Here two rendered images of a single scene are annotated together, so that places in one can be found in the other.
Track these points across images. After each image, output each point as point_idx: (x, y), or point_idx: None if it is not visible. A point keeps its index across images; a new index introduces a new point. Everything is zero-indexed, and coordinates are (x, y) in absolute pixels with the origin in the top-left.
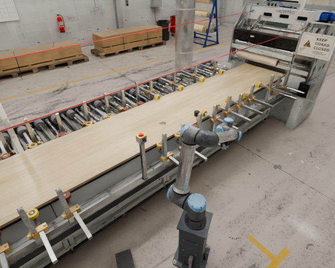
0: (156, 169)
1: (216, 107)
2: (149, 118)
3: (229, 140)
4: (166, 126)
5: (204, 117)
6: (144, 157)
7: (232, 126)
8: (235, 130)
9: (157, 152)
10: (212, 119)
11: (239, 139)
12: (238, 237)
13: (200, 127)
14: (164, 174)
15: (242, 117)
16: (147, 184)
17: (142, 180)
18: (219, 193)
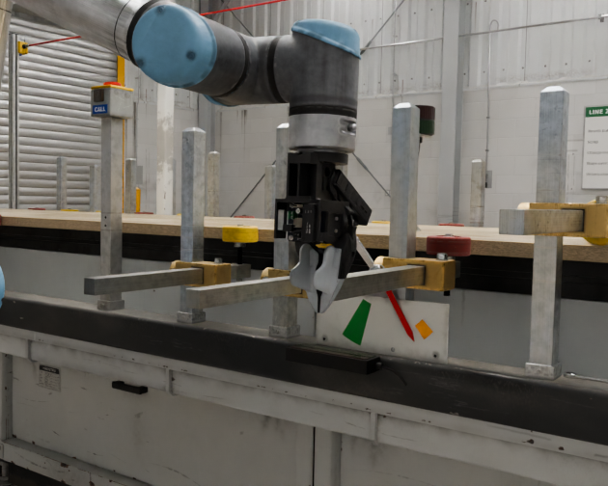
0: (163, 314)
1: (545, 103)
2: (422, 229)
3: (47, 2)
4: (383, 231)
5: (584, 245)
6: (106, 190)
7: (310, 67)
8: (173, 3)
9: (268, 307)
10: (523, 203)
11: (154, 66)
12: None
13: (402, 208)
14: (163, 352)
15: None
16: (96, 337)
17: (95, 308)
18: None
